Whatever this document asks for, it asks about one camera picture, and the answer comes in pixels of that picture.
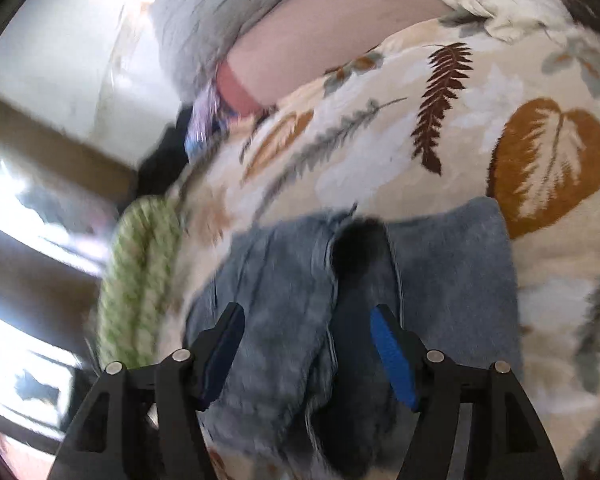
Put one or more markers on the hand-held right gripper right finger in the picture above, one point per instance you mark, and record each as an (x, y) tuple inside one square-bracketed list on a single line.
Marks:
[(395, 360)]

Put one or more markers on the clear purple plastic bag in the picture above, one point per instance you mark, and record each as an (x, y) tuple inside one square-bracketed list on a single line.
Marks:
[(202, 120)]

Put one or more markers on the pink red striped bolster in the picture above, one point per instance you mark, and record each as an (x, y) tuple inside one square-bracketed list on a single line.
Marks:
[(320, 40)]

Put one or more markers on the leaf print bed blanket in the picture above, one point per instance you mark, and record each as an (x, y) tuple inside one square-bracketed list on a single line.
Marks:
[(480, 125)]

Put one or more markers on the grey quilted pillow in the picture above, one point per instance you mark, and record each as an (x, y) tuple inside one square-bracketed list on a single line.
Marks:
[(205, 20)]

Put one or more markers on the wooden door frame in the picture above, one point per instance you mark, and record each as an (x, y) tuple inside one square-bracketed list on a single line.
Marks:
[(55, 140)]

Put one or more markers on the blue denim pants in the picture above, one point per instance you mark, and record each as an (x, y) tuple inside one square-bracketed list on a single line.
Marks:
[(280, 320)]

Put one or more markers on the green panda print quilt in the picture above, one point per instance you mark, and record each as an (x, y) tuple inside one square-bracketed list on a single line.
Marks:
[(140, 280)]

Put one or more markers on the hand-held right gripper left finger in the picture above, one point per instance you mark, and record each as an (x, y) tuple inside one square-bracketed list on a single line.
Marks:
[(224, 355)]

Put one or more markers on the patterned glass door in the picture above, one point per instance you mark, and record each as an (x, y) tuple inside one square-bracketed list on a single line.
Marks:
[(30, 240)]

